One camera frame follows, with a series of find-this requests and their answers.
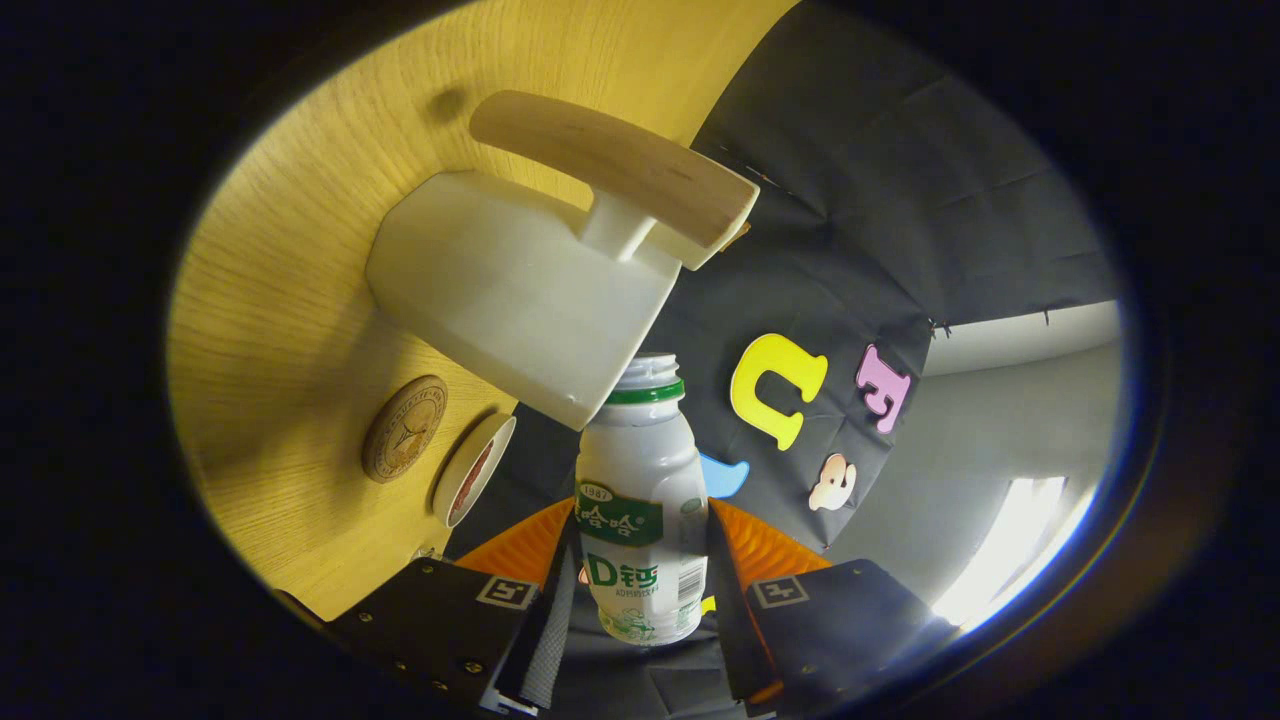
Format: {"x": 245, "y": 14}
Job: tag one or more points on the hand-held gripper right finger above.
{"x": 735, "y": 640}

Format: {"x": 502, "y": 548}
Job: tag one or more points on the white juice bottle green label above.
{"x": 640, "y": 460}

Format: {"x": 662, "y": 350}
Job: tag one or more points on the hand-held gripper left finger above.
{"x": 545, "y": 640}

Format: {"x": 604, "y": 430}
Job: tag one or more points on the red sausage piece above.
{"x": 475, "y": 478}

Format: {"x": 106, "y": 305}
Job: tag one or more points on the round white plate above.
{"x": 462, "y": 465}

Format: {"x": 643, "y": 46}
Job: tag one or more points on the wooden table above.
{"x": 280, "y": 300}

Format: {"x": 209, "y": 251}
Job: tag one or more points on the round brown cork coaster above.
{"x": 403, "y": 430}

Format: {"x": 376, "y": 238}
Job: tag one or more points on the black backdrop cloth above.
{"x": 880, "y": 200}

